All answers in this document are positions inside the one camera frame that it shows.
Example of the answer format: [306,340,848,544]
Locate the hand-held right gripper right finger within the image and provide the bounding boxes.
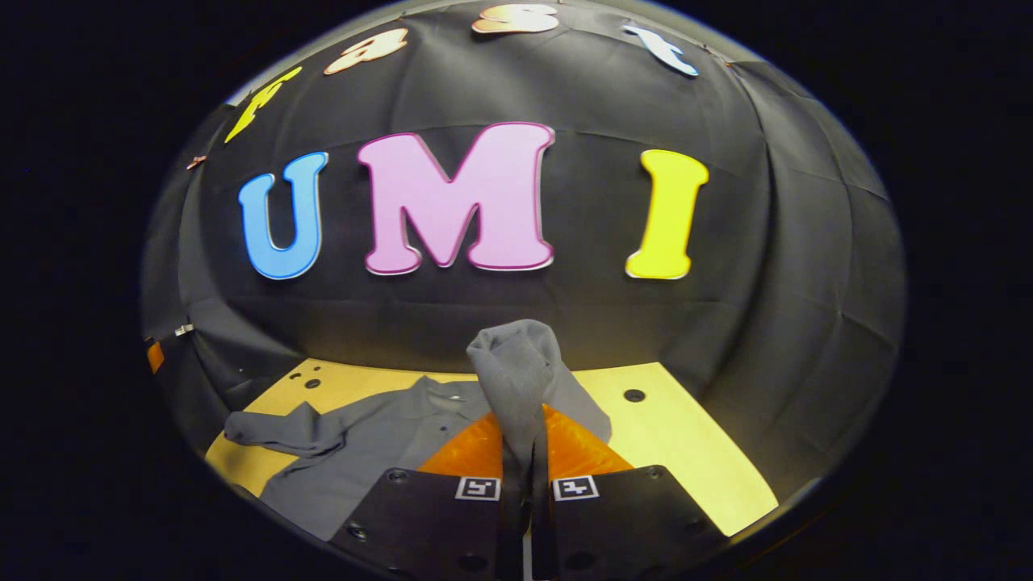
[529,403,727,581]

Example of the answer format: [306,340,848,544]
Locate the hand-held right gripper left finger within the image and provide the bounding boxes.
[329,410,527,581]

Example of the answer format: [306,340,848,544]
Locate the grey collared shirt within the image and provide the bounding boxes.
[224,319,613,541]

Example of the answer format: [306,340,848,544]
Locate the black backdrop cloth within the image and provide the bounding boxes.
[141,0,906,501]

